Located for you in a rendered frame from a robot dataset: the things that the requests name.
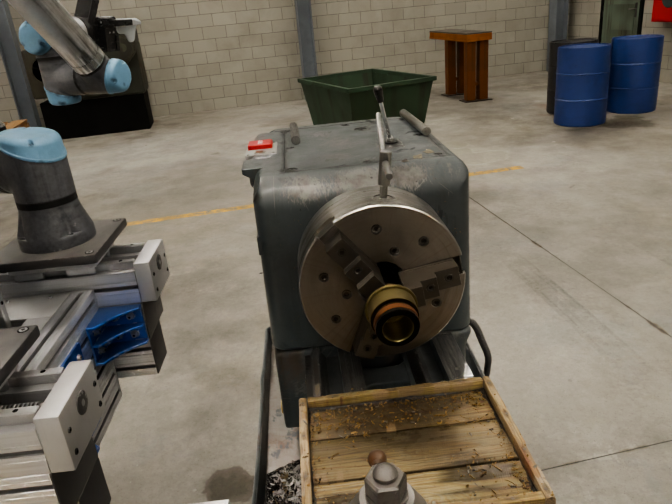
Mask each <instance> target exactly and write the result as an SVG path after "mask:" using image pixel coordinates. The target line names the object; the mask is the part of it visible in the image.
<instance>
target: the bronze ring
mask: <svg viewBox="0 0 672 504"><path fill-rule="evenodd" d="M385 285H386V286H383V287H380V288H378V289H377V290H375V291H374V292H373V293H372V294H371V295H370V296H369V297H368V299H367V301H366V303H365V315H366V318H367V320H368V322H369V323H370V324H371V327H372V329H373V331H374V332H375V333H376V335H377V337H378V339H379V340H380V341H381V342H382V343H384V344H386V345H388V346H402V345H405V344H408V343H409V342H411V341H412V340H414V339H415V337H416V336H417V335H418V333H419V330H420V320H419V310H418V301H417V298H416V296H415V294H414V293H413V292H412V291H411V290H410V289H409V288H407V287H405V286H402V285H397V284H385Z"/></svg>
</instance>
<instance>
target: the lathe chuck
mask: <svg viewBox="0 0 672 504"><path fill-rule="evenodd" d="M379 195H380V190H373V191H366V192H361V193H357V194H354V195H351V196H348V197H346V198H344V199H342V200H340V201H338V202H336V203H334V204H333V205H331V206H330V207H329V208H327V209H326V210H325V211H324V212H323V213H322V214H321V215H320V216H319V217H318V218H317V219H316V220H315V221H314V222H313V224H312V225H311V226H310V228H309V229H308V231H307V233H306V235H305V237H304V239H303V241H302V244H301V247H300V251H299V256H298V287H299V297H300V302H301V305H302V308H303V311H304V313H305V315H306V317H307V319H308V321H309V322H310V324H311V325H312V327H313V328H314V329H315V330H316V331H317V332H318V334H320V335H321V336H322V337H323V338H324V339H325V340H327V341H328V342H329V343H331V344H332V345H334V346H336V347H338V348H340V349H342V350H344V351H347V352H350V350H351V347H352V344H353V341H354V338H355V335H356V332H357V329H358V326H359V323H360V320H361V317H362V314H363V311H364V308H365V303H366V299H365V298H364V297H363V294H362V293H361V292H360V291H359V290H358V289H357V285H356V284H355V283H354V282H353V281H352V280H351V279H350V278H349V277H347V276H346V275H345V273H344V269H343V268H342V267H341V266H340V265H339V264H337V263H336V262H335V261H334V260H333V259H332V258H331V257H330V256H329V255H328V254H327V253H326V248H325V244H324V243H323V242H322V241H321V240H320V239H319V237H318V236H317V235H318V233H319V232H320V231H322V230H323V229H324V228H325V227H326V226H327V225H328V224H329V223H330V222H331V221H332V223H333V224H334V225H335V226H336V227H337V228H338V229H339V230H340V231H341V232H342V233H344V234H345V235H346V236H347V237H348V238H349V239H350V240H351V241H352V242H353V243H354V244H355V245H356V246H357V247H358V248H359V249H360V250H361V251H363V252H364V253H365V254H366V255H367V256H368V257H369V258H370V259H371V260H372V261H373V262H374V263H375V264H376V263H380V262H389V263H393V264H395V265H397V266H398V267H400V268H401V269H402V270H405V269H409V268H413V267H417V266H421V265H425V264H428V263H432V262H436V261H440V260H444V259H448V258H451V257H455V256H459V255H462V252H461V249H460V247H459V245H458V243H457V241H456V239H455V238H454V236H453V235H452V234H451V232H450V231H449V230H448V228H447V227H446V225H445V224H444V223H443V221H442V220H441V219H440V217H439V216H438V215H437V214H436V213H435V212H434V211H433V210H432V209H431V208H430V207H429V206H427V205H426V204H425V203H423V202H422V201H420V200H418V199H416V198H414V197H412V196H409V195H407V194H403V193H400V192H395V191H387V196H390V197H392V199H389V200H379V199H375V198H374V197H375V196H379ZM460 279H461V285H458V286H455V287H451V288H447V289H443V290H439V292H440V296H438V297H434V298H430V299H426V300H425V301H426V306H422V307H418V310H419V320H420V330H419V333H418V335H417V336H416V337H415V339H414V340H412V341H411V342H409V343H408V344H405V345H402V346H388V345H386V344H384V343H383V345H379V347H378V350H377V353H376V355H375V357H378V356H390V355H396V354H400V353H404V352H407V351H409V350H412V349H414V348H416V347H419V346H420V345H422V344H424V343H426V342H427V341H429V340H430V339H432V338H433V337H434V336H435V335H437V334H438V333H439V332H440V331H441V330H442V329H443V328H444V327H445V326H446V325H447V324H448V322H449V321H450V320H451V318H452V317H453V315H454V314H455V312H456V310H457V308H458V306H459V304H460V302H461V299H462V296H463V292H464V288H465V280H466V272H465V271H463V273H462V274H460Z"/></svg>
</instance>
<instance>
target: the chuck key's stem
mask: <svg viewBox="0 0 672 504"><path fill-rule="evenodd" d="M391 159H392V152H391V151H390V150H381V151H380V153H379V173H378V185H379V186H380V197H379V198H380V199H387V191H388V186H389V185H390V180H388V179H387V178H386V176H385V172H384V169H383V165H382V162H383V161H388V162H389V165H390V168H391Z"/></svg>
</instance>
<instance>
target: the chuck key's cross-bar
mask: <svg viewBox="0 0 672 504"><path fill-rule="evenodd" d="M376 122H377V132H378V141H379V151H381V150H386V148H385V140H384V132H383V124H382V116H381V113H380V112H377V113H376ZM382 165H383V169H384V172H385V176H386V178H387V179H388V180H390V179H392V178H393V174H392V171H391V168H390V165H389V162H388V161H383V162H382Z"/></svg>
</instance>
